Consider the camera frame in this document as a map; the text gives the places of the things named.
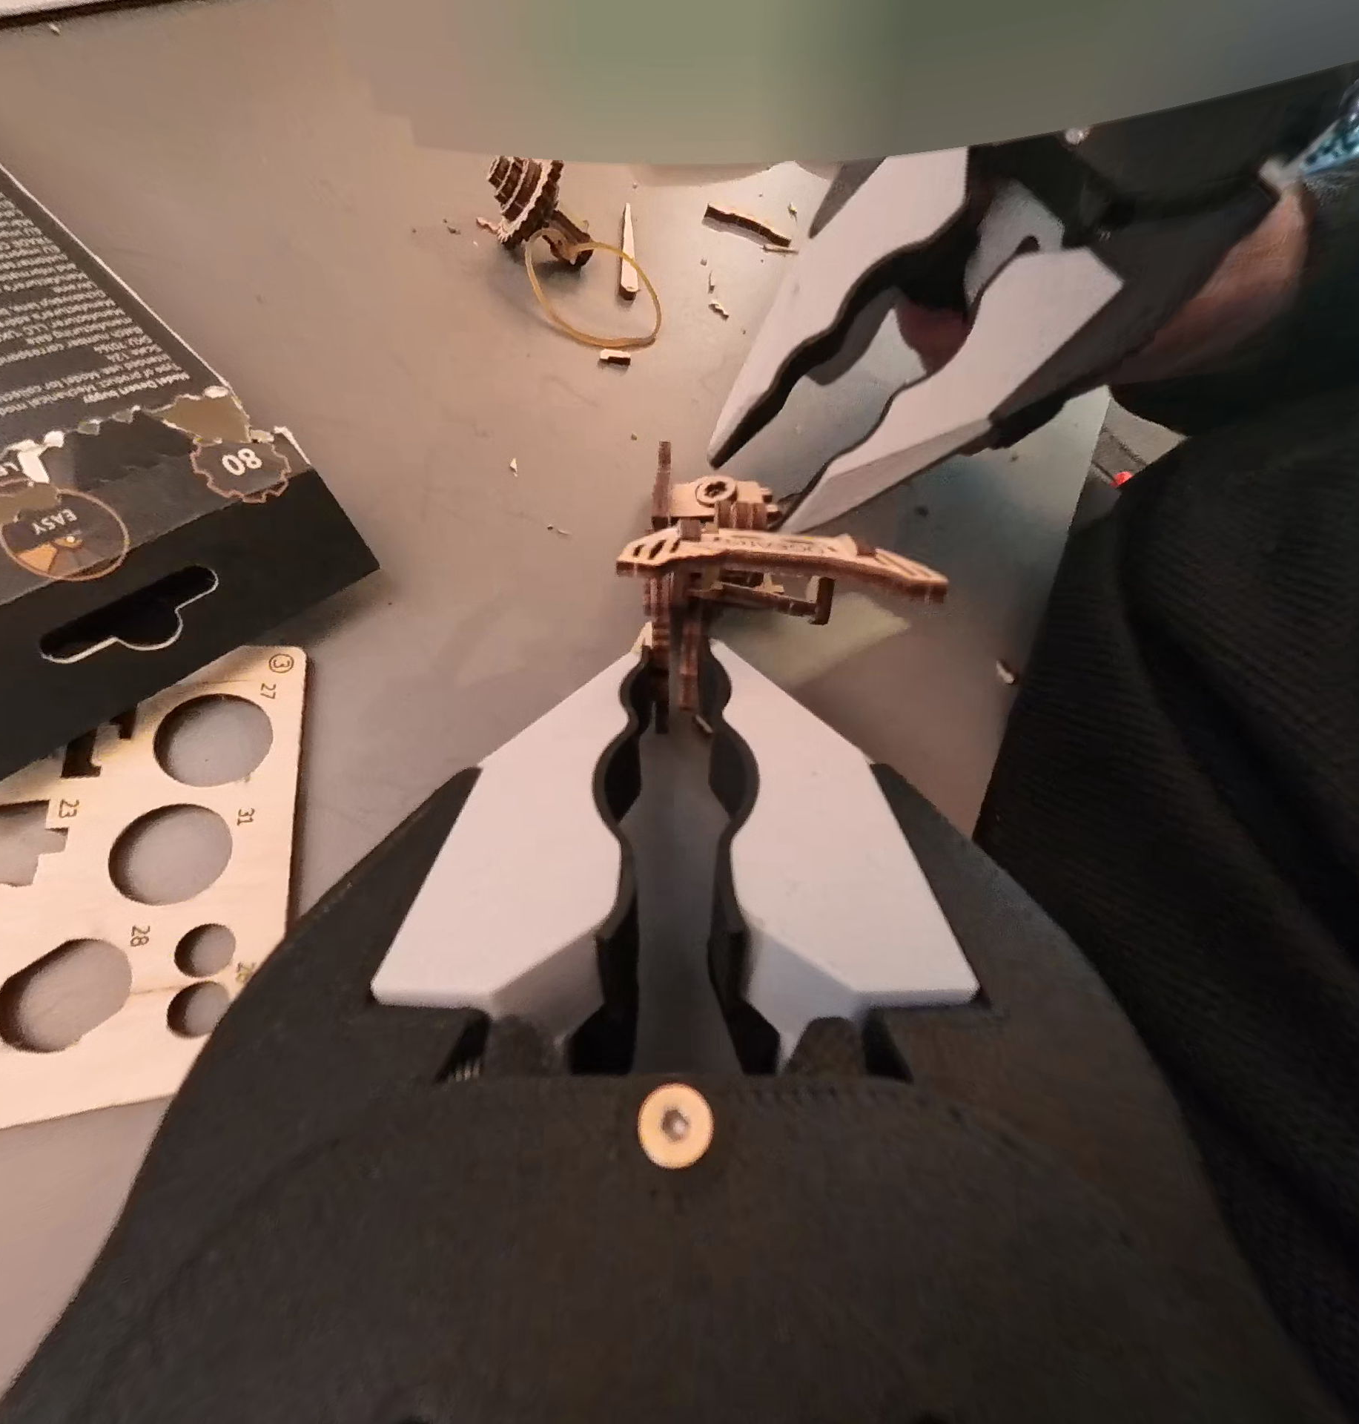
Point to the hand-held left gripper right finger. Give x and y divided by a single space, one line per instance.
845 891

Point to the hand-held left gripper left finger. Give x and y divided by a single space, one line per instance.
489 891

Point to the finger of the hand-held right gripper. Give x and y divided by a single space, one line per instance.
1023 335
845 246

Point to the thin wooden lever part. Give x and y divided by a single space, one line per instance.
751 225

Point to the wooden buggy model assembly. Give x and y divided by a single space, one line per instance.
745 551

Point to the person's right forearm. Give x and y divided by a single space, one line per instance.
1346 335

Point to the person's right hand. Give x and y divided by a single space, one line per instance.
1235 290

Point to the pointed pale wooden stick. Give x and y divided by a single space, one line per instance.
627 262

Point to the tan rubber band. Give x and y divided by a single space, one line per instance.
589 336

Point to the stepped wooden gear stack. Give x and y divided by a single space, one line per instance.
522 201

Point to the person's dark clothing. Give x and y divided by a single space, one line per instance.
1212 835

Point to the laser-cut plywood part sheet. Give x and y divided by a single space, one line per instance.
89 891

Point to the black cardboard box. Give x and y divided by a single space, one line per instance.
133 502

